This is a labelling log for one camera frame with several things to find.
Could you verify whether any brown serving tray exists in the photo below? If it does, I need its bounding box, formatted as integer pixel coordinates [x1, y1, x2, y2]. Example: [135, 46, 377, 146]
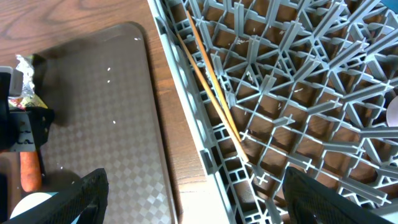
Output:
[33, 22, 177, 223]

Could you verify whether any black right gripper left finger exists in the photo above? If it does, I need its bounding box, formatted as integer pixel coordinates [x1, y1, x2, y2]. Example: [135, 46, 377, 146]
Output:
[7, 168, 109, 224]

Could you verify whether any orange carrot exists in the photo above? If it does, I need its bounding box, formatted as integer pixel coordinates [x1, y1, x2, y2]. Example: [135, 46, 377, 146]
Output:
[20, 151, 42, 192]

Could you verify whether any yellow snack wrapper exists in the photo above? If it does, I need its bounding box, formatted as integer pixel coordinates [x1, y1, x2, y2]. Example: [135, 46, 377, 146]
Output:
[8, 95, 48, 110]

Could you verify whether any light blue rice bowl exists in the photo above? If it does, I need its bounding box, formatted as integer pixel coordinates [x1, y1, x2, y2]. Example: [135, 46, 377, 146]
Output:
[8, 192, 79, 223]

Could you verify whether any grey dishwasher rack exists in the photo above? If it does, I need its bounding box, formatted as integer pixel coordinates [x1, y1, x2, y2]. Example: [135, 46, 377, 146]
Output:
[149, 0, 397, 223]

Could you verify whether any pink cup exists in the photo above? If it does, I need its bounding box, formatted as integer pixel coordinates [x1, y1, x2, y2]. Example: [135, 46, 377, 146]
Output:
[386, 96, 398, 127]

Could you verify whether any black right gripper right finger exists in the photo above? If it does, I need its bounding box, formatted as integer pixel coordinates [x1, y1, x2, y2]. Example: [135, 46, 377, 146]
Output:
[282, 167, 389, 224]

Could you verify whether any aluminium foil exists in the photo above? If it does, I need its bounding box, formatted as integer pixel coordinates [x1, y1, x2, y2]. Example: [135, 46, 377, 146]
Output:
[16, 55, 35, 98]

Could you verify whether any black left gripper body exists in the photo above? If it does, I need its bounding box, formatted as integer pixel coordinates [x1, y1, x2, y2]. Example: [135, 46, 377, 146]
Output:
[1, 67, 55, 152]

